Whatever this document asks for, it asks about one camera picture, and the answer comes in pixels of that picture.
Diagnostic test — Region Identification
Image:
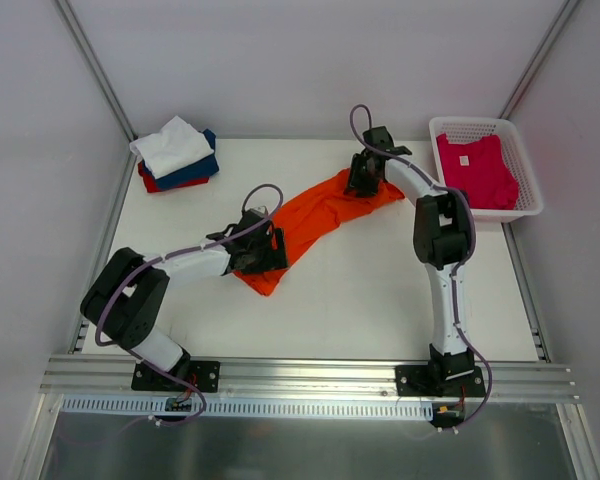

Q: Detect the orange t-shirt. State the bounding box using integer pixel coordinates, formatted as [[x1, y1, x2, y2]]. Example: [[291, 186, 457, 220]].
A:
[[231, 167, 406, 298]]

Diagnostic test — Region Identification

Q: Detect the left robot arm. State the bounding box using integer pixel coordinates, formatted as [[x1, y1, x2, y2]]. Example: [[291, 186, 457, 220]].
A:
[[79, 209, 289, 391]]

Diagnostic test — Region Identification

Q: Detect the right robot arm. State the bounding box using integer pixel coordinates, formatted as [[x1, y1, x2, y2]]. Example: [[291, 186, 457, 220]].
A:
[[345, 126, 476, 396]]

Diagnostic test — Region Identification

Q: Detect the blue folded t-shirt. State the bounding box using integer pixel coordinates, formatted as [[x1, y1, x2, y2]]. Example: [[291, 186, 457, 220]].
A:
[[142, 129, 220, 188]]

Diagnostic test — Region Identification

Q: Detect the white plastic basket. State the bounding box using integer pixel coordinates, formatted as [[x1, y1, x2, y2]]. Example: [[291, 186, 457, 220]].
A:
[[429, 116, 543, 223]]

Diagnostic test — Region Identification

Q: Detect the red folded t-shirt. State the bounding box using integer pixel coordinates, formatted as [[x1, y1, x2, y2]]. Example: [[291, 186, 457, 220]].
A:
[[137, 162, 210, 194]]

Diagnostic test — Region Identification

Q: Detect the pink t-shirt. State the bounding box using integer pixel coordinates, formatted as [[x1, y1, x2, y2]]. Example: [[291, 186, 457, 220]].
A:
[[436, 134, 519, 210]]

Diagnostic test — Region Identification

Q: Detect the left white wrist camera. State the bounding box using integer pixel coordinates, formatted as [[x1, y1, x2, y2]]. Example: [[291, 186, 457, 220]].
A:
[[247, 205, 269, 220]]

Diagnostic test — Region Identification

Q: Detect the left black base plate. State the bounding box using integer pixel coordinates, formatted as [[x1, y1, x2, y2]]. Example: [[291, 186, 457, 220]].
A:
[[131, 359, 221, 393]]

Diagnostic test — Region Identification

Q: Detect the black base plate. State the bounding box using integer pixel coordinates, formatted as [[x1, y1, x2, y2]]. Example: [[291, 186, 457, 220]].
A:
[[131, 359, 221, 393], [394, 364, 486, 398]]

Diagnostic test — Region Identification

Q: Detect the white slotted cable duct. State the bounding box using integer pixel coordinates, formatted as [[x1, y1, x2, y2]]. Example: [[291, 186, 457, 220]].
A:
[[61, 395, 433, 421]]

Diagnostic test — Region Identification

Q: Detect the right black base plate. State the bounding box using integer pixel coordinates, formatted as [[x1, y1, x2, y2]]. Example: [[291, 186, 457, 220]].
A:
[[394, 364, 486, 398]]

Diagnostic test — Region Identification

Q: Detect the aluminium mounting rail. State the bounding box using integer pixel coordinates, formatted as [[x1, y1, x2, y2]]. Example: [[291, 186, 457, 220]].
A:
[[39, 354, 581, 404]]

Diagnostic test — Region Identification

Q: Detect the right aluminium corner post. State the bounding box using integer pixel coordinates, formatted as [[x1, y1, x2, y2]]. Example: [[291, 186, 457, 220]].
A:
[[499, 0, 582, 120]]

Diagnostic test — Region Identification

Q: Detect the aluminium corner post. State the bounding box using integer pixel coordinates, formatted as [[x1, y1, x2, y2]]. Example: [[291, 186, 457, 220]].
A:
[[499, 0, 582, 120], [52, 0, 139, 142]]

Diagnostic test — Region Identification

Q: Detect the left aluminium corner post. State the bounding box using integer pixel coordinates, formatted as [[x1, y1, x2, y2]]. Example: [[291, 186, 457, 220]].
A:
[[52, 0, 139, 142]]

